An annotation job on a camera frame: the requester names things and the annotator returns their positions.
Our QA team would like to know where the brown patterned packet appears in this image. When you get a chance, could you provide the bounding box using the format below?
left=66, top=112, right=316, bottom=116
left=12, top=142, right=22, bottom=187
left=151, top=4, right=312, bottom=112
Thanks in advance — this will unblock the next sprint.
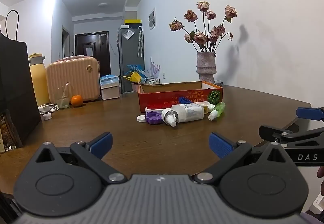
left=0, top=112, right=23, bottom=154

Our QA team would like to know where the green spray bottle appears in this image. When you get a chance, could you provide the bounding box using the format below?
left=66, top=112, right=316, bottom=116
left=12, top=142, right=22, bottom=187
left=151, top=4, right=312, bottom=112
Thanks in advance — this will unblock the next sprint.
left=208, top=102, right=226, bottom=121

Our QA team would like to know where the dark entrance door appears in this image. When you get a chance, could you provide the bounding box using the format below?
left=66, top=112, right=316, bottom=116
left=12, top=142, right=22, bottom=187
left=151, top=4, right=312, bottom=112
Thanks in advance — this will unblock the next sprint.
left=75, top=32, right=111, bottom=78

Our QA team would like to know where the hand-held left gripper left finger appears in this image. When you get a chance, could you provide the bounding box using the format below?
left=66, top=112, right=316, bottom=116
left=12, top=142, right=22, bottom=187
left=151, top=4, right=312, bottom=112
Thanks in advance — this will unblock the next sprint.
left=33, top=131, right=128, bottom=185

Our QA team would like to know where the pink ribbed suitcase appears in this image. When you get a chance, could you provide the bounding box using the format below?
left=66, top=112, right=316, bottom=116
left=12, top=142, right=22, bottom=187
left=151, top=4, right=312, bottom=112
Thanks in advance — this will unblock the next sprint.
left=46, top=55, right=101, bottom=103

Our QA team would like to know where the framed wall picture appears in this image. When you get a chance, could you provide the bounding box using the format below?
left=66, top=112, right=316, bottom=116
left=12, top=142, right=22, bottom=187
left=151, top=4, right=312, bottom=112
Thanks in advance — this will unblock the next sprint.
left=148, top=7, right=156, bottom=30

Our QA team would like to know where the white charger with cable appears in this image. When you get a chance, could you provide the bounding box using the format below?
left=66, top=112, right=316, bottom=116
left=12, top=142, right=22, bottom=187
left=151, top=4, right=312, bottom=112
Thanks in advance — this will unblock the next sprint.
left=38, top=104, right=59, bottom=114

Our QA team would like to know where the hanging white umbrella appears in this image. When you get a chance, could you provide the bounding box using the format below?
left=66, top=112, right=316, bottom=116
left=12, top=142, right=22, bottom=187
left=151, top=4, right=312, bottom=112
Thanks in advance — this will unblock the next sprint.
left=137, top=26, right=143, bottom=58

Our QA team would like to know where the bunch of dried roses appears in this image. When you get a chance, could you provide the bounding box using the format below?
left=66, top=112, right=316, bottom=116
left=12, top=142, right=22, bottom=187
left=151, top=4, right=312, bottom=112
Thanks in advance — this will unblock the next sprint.
left=169, top=0, right=238, bottom=53

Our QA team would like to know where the white storage box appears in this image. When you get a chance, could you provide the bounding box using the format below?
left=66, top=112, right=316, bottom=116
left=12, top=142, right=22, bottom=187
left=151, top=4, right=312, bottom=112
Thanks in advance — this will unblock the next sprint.
left=101, top=85, right=120, bottom=100

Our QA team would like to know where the large white plastic bottle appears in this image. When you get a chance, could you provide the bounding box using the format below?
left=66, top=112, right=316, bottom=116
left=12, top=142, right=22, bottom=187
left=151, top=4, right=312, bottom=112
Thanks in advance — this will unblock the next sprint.
left=172, top=103, right=204, bottom=121

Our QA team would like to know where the yellow thermos bottle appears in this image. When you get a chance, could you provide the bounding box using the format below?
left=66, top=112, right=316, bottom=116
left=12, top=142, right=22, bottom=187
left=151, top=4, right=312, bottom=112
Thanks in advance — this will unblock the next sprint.
left=28, top=53, right=51, bottom=107

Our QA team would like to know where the interior side doorway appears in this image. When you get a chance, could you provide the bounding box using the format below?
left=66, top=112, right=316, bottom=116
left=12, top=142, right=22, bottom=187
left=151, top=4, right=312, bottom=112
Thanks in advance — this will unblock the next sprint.
left=62, top=26, right=70, bottom=59

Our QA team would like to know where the black paper bag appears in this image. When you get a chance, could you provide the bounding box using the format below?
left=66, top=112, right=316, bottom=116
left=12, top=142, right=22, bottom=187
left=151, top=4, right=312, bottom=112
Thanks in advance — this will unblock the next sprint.
left=0, top=10, right=42, bottom=148

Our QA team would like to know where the white nasal spray bottle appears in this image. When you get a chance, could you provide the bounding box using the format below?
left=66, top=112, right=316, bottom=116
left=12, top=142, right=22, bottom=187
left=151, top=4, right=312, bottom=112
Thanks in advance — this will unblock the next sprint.
left=161, top=108, right=178, bottom=127

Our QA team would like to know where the purple ridged lid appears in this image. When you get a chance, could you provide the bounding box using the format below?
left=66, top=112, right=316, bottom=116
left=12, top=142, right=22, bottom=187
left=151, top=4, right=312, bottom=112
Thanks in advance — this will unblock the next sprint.
left=145, top=112, right=162, bottom=125

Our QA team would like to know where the pink ribbed vase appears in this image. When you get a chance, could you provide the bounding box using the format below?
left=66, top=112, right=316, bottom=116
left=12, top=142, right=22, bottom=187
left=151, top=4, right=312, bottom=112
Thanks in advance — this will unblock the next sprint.
left=196, top=52, right=217, bottom=84

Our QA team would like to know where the yellow watering can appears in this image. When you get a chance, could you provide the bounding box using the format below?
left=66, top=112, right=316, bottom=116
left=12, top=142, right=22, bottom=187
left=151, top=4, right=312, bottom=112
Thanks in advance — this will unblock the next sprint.
left=123, top=72, right=141, bottom=83

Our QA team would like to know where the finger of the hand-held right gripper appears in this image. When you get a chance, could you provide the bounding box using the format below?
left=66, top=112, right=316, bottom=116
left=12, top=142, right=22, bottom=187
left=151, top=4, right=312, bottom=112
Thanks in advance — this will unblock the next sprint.
left=259, top=125, right=324, bottom=148
left=296, top=107, right=324, bottom=121

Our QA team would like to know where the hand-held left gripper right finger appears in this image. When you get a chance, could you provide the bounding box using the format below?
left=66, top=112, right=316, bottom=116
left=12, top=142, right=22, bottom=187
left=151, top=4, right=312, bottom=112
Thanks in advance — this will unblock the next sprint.
left=194, top=132, right=295, bottom=185

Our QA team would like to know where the purple feather decoration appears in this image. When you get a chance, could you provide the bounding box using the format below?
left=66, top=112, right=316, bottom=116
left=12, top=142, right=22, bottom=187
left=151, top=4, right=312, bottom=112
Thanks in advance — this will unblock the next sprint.
left=149, top=57, right=160, bottom=78

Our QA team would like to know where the red cardboard box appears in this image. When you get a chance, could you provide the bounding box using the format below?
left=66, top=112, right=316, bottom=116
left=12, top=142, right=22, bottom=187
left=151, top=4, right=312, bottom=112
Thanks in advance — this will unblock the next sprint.
left=138, top=81, right=224, bottom=113

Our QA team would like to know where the red and white lint brush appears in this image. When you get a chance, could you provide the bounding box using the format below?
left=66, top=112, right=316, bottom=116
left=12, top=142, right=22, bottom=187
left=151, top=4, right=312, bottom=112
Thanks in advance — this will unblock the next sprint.
left=145, top=104, right=175, bottom=114

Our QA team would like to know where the clear glass cup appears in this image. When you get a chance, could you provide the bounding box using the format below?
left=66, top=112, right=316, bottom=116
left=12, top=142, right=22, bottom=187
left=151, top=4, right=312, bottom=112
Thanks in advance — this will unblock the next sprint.
left=56, top=86, right=71, bottom=109

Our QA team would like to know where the wire rack of bottles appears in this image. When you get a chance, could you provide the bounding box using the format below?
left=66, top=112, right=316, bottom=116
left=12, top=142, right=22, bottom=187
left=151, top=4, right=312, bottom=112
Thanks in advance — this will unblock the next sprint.
left=140, top=77, right=165, bottom=86

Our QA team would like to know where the grey refrigerator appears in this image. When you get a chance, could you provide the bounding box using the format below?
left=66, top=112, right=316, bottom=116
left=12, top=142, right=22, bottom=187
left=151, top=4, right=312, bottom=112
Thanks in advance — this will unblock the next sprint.
left=117, top=27, right=145, bottom=94

